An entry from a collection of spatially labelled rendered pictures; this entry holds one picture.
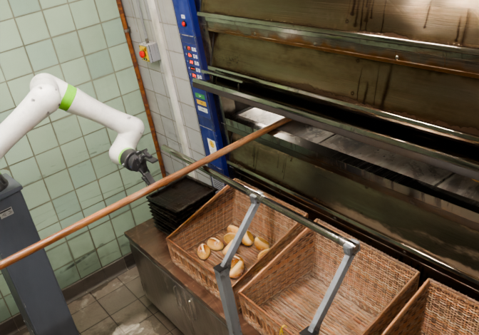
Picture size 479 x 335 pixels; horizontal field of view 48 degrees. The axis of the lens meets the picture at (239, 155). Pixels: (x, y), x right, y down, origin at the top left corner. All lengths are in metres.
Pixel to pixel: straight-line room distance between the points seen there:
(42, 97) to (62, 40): 1.04
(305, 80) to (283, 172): 0.55
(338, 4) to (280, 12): 0.30
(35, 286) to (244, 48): 1.49
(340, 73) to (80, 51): 1.76
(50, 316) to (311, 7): 1.93
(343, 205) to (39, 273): 1.47
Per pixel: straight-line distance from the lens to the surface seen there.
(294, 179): 2.48
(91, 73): 3.37
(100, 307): 3.67
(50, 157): 3.40
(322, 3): 2.00
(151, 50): 3.12
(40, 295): 2.87
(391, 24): 1.80
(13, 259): 2.09
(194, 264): 2.59
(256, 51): 2.39
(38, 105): 2.29
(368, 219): 2.22
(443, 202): 1.95
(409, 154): 1.73
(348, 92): 2.01
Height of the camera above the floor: 2.24
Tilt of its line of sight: 27 degrees down
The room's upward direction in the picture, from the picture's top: 11 degrees counter-clockwise
